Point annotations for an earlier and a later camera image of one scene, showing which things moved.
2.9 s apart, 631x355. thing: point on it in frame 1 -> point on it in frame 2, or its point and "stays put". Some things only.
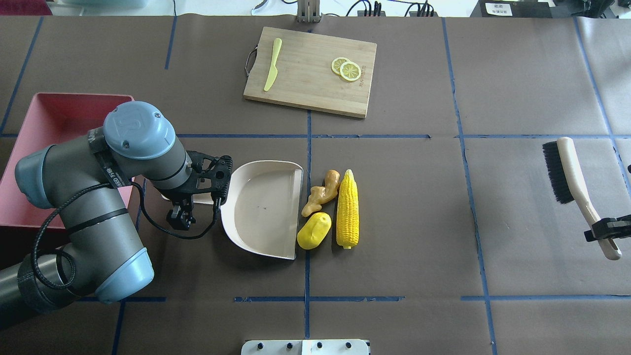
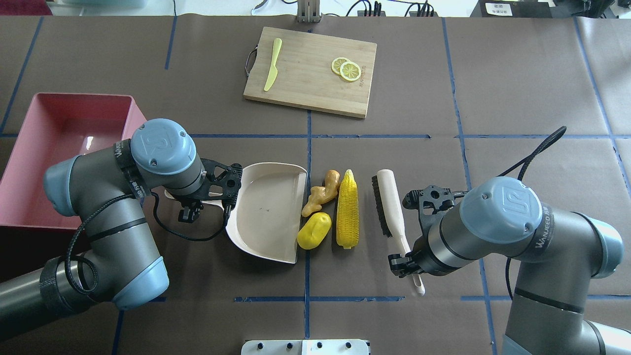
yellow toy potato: (314, 231) stays put
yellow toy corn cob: (347, 218) stays put
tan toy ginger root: (320, 195) stays put
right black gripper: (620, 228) -> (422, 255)
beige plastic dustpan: (264, 208) stays put
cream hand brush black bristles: (568, 187) -> (387, 196)
